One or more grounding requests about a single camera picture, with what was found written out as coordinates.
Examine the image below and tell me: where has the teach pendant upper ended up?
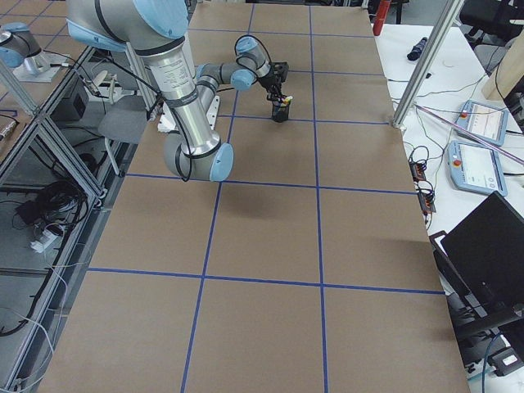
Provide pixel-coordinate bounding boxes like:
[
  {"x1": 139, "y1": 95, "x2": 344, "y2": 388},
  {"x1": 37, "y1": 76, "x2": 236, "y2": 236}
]
[{"x1": 454, "y1": 100, "x2": 509, "y2": 147}]

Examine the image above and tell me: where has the aluminium frame post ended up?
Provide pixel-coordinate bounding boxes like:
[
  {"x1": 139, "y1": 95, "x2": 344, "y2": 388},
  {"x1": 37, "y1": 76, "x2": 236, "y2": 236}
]
[{"x1": 391, "y1": 0, "x2": 464, "y2": 129}]

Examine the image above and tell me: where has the grey chair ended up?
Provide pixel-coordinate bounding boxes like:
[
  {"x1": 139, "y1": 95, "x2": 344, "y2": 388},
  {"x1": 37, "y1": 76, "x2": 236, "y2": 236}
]
[{"x1": 98, "y1": 95, "x2": 147, "y2": 177}]

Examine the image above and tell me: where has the black mesh pen cup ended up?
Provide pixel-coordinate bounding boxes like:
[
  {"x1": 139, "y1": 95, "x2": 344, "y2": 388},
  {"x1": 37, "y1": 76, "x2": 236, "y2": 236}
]
[{"x1": 271, "y1": 102, "x2": 290, "y2": 123}]

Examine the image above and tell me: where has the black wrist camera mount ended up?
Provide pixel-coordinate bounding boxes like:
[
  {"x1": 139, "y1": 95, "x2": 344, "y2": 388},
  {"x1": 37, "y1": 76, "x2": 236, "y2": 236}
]
[{"x1": 271, "y1": 61, "x2": 289, "y2": 84}]

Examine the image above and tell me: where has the teach pendant lower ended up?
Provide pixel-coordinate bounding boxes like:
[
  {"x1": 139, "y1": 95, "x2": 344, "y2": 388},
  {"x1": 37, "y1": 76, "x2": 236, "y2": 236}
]
[{"x1": 447, "y1": 141, "x2": 508, "y2": 197}]

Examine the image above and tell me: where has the black laptop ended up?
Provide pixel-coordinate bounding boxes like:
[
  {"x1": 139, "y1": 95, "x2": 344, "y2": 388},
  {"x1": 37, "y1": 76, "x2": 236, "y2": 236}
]
[{"x1": 433, "y1": 192, "x2": 523, "y2": 312}]

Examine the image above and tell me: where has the red fire extinguisher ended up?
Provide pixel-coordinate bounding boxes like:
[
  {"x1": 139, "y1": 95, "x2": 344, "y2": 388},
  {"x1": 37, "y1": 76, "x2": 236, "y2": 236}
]
[{"x1": 373, "y1": 0, "x2": 391, "y2": 37}]

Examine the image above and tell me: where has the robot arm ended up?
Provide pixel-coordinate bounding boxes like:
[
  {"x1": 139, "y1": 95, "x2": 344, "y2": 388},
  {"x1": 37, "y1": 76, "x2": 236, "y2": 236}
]
[
  {"x1": 66, "y1": 1, "x2": 234, "y2": 182},
  {"x1": 196, "y1": 34, "x2": 293, "y2": 106}
]

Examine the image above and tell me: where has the teach pendant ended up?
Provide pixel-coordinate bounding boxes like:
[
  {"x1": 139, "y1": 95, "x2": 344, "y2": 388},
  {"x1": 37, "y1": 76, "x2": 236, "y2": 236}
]
[
  {"x1": 454, "y1": 100, "x2": 509, "y2": 147},
  {"x1": 447, "y1": 141, "x2": 508, "y2": 197}
]

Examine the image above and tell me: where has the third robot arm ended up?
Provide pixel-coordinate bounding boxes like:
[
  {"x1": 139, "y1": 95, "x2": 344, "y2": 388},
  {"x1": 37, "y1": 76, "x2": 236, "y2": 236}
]
[{"x1": 1, "y1": 22, "x2": 59, "y2": 83}]

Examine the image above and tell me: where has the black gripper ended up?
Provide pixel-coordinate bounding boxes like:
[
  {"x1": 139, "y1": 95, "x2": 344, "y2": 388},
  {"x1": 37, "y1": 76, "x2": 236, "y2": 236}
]
[{"x1": 260, "y1": 69, "x2": 283, "y2": 102}]

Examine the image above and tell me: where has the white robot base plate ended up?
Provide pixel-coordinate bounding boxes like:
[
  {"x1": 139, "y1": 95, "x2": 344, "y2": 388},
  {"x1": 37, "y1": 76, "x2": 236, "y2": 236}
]
[{"x1": 156, "y1": 96, "x2": 222, "y2": 134}]

